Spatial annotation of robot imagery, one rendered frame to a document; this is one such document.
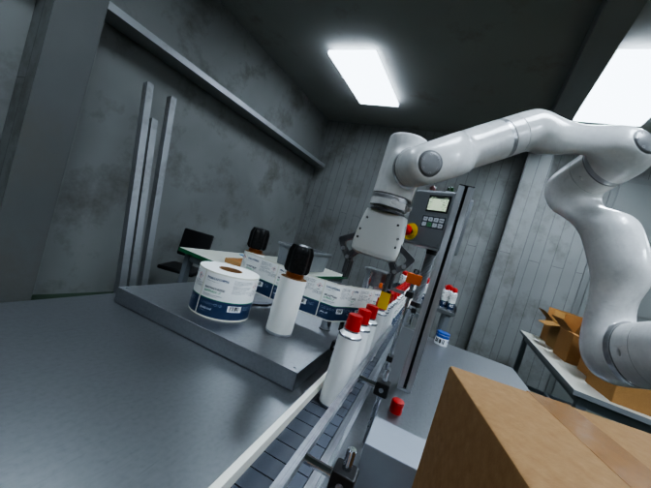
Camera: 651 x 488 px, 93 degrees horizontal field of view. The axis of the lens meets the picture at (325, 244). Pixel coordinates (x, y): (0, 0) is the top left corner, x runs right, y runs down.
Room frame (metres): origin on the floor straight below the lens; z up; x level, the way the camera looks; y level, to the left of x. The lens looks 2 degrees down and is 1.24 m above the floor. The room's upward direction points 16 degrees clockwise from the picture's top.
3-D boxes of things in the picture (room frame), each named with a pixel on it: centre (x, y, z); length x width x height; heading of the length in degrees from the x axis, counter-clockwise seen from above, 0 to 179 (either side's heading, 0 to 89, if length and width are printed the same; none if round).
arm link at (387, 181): (0.66, -0.11, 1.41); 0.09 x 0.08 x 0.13; 16
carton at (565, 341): (2.61, -2.32, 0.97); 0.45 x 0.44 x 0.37; 67
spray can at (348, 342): (0.67, -0.11, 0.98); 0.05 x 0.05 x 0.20
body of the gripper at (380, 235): (0.67, -0.11, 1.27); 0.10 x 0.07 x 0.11; 70
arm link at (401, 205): (0.67, -0.11, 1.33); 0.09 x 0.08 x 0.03; 70
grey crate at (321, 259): (3.36, 0.18, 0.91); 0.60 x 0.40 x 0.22; 158
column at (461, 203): (0.98, -0.37, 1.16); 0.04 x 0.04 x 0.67; 70
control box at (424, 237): (1.06, -0.34, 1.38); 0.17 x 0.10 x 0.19; 35
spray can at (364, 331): (0.75, -0.14, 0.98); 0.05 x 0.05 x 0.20
